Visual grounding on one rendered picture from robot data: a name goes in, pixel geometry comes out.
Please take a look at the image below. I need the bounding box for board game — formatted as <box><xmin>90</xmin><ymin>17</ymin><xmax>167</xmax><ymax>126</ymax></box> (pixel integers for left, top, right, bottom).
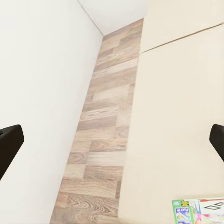
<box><xmin>172</xmin><ymin>197</ymin><xmax>224</xmax><ymax>224</ymax></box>

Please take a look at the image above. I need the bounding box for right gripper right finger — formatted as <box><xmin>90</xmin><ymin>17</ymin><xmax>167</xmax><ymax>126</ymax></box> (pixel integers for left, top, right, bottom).
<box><xmin>209</xmin><ymin>124</ymin><xmax>224</xmax><ymax>162</ymax></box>

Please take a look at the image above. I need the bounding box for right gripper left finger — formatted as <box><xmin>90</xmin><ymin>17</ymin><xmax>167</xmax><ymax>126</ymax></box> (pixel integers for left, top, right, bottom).
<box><xmin>0</xmin><ymin>124</ymin><xmax>24</xmax><ymax>180</ymax></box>

